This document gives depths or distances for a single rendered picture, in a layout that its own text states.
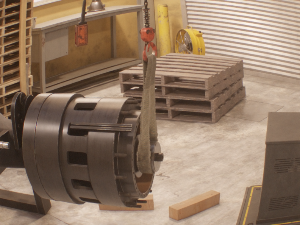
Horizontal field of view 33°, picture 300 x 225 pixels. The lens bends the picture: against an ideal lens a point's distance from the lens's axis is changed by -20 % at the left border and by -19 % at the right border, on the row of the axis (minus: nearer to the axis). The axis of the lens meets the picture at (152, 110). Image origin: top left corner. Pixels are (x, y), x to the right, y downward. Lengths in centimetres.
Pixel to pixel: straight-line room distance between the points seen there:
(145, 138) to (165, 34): 636
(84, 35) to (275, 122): 123
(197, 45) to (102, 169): 551
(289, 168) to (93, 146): 104
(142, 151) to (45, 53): 477
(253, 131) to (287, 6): 274
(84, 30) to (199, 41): 546
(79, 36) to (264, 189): 125
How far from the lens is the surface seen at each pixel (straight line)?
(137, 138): 263
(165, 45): 889
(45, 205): 403
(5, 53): 600
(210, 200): 402
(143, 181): 280
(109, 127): 245
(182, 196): 429
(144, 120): 254
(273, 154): 282
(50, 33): 724
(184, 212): 388
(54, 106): 262
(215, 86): 617
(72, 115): 257
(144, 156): 258
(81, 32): 248
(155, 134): 268
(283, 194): 292
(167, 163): 501
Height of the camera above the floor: 174
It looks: 15 degrees down
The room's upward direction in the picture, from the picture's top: 3 degrees counter-clockwise
